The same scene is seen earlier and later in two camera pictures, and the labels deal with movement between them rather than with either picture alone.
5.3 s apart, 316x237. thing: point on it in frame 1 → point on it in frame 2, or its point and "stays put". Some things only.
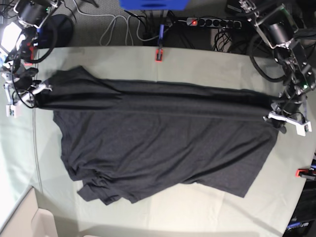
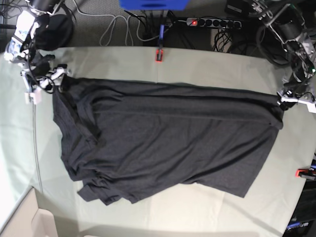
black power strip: (217, 23) stays put
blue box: (154, 5) stays put
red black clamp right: (305, 174) stays put
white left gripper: (23, 95) → (37, 79)
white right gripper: (301, 124) → (303, 98)
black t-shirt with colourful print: (124, 139) stays put
